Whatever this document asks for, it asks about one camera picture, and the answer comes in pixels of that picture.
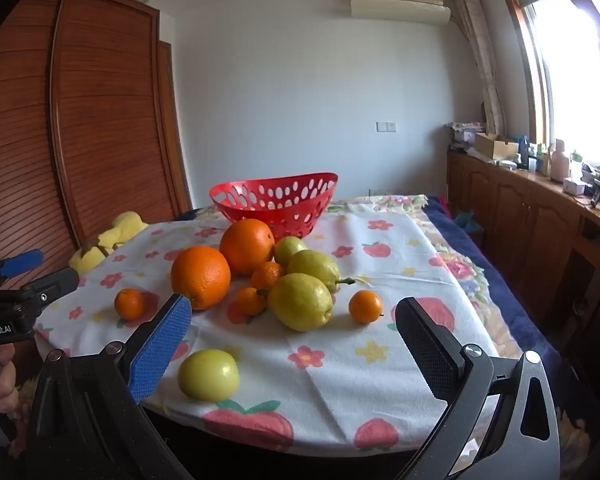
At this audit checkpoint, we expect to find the pink bottle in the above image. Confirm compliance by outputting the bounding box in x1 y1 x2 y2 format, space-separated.
550 139 572 184

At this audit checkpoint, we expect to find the large orange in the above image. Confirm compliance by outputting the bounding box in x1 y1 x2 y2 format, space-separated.
170 246 232 311
219 218 276 276

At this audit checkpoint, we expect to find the cardboard box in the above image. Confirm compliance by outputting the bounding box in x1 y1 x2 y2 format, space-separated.
474 133 520 162

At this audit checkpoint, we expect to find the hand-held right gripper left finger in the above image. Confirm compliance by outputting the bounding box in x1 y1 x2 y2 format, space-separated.
27 292 193 480

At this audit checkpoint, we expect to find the yellow plush toy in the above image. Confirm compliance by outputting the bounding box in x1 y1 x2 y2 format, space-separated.
69 211 150 275

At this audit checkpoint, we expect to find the white floral strawberry towel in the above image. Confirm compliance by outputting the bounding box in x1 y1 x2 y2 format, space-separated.
32 205 501 457

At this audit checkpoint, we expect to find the brown wooden cabinet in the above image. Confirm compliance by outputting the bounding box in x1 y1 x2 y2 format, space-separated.
446 150 600 346

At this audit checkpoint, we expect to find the brown wooden wardrobe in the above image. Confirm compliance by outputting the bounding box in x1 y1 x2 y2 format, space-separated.
0 0 194 286

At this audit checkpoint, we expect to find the dark blue blanket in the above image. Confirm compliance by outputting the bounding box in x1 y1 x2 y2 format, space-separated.
424 195 588 441

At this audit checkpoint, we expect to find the large yellow pear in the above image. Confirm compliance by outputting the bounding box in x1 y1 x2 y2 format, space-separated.
267 273 334 332

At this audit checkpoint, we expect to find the teal cloth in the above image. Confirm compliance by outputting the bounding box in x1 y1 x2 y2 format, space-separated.
454 210 484 234

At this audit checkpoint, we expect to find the patterned curtain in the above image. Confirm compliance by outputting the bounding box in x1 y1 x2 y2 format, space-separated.
447 0 507 137

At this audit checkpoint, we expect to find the red perforated plastic basket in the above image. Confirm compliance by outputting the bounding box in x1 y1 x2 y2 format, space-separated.
209 172 339 241

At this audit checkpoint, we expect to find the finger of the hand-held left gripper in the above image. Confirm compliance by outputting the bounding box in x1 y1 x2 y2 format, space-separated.
22 266 81 308
0 249 46 278

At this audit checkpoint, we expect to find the green apple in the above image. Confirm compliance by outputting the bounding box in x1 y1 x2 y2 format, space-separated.
273 236 308 268
177 349 241 403

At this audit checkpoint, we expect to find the yellow pear with stem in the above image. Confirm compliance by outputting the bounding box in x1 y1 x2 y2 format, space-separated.
286 249 356 293

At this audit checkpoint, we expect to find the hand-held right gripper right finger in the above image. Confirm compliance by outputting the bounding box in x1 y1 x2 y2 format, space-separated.
395 296 563 480

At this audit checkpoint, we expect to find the cream floral bedsheet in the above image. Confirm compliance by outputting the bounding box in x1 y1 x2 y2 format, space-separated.
327 194 528 361

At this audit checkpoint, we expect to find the white wall air conditioner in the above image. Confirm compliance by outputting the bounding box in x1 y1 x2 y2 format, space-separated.
350 0 452 26

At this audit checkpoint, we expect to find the wooden framed window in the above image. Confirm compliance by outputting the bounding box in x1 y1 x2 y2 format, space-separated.
495 0 600 176

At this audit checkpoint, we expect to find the small mandarin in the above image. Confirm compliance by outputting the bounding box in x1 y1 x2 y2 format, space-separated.
114 288 146 321
348 290 384 324
250 261 285 291
236 287 268 317

